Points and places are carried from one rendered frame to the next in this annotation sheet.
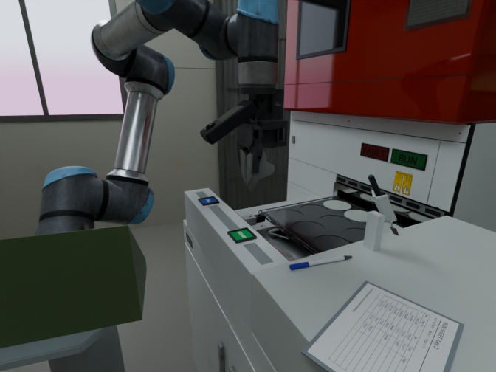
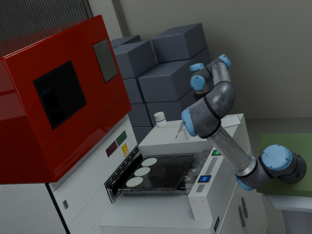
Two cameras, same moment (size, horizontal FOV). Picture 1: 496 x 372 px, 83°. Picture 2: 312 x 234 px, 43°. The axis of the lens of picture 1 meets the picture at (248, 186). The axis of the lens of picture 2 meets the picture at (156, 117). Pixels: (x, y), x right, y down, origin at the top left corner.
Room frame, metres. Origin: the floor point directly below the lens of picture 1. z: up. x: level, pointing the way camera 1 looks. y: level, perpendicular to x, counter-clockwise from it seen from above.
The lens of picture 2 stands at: (1.97, 1.46, 1.98)
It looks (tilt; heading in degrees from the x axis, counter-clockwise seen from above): 20 degrees down; 235
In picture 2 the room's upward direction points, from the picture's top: 17 degrees counter-clockwise
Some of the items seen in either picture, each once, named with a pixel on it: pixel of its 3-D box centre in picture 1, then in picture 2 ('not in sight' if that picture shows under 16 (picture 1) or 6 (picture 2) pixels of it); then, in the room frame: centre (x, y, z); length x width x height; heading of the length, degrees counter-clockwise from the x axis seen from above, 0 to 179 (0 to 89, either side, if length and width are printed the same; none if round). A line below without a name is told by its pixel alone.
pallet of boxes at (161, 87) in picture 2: not in sight; (151, 94); (-0.62, -2.16, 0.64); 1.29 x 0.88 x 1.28; 107
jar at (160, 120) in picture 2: not in sight; (160, 120); (0.46, -0.63, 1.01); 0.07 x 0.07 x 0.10
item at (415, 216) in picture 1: (376, 209); (126, 174); (0.94, -0.47, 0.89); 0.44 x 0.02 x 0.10; 26
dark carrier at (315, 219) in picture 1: (334, 222); (158, 171); (0.83, -0.28, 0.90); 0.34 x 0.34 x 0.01; 26
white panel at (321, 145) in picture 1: (347, 165); (104, 172); (1.10, -0.40, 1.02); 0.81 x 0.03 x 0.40; 26
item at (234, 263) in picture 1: (224, 238); (214, 176); (0.73, 0.07, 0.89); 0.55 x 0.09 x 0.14; 26
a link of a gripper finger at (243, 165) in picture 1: (255, 167); not in sight; (0.60, -0.02, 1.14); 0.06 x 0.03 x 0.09; 116
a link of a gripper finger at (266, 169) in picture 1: (261, 171); not in sight; (0.57, -0.03, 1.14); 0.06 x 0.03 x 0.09; 116
